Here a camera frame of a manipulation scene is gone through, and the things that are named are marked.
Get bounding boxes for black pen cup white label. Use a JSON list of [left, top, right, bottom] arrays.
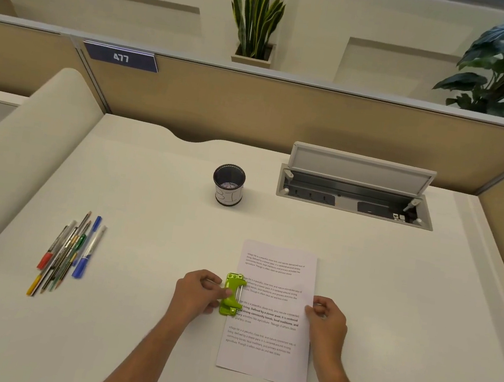
[[209, 162, 248, 209]]

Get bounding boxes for beige square planter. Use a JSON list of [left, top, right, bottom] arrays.
[[230, 39, 276, 70]]

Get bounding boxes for person's left hand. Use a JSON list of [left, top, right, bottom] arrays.
[[169, 266, 235, 331]]

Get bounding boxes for snake plant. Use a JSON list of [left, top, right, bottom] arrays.
[[224, 0, 287, 62]]

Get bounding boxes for long beige partition panel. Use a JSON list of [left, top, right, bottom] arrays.
[[57, 34, 504, 200]]

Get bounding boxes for grey socket box lid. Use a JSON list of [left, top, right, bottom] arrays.
[[286, 140, 439, 200]]

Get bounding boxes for person's right hand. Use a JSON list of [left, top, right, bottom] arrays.
[[298, 294, 352, 372]]

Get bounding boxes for grey desk power socket box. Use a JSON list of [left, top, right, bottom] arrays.
[[274, 163, 439, 232]]

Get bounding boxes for person's left forearm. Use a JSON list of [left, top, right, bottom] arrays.
[[92, 302, 195, 382]]

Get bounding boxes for printed white paper sheet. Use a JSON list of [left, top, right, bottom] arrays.
[[214, 237, 324, 382]]

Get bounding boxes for white curved desk divider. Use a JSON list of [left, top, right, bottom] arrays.
[[0, 59, 111, 265]]

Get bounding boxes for blue desk sign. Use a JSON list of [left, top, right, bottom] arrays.
[[80, 40, 161, 74]]

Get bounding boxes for green hole punch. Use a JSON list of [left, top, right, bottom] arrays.
[[217, 272, 249, 320]]

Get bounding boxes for pile of pens and pencils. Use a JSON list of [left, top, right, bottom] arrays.
[[25, 204, 109, 307]]

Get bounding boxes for short beige partition panel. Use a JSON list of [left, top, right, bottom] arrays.
[[0, 13, 122, 115]]

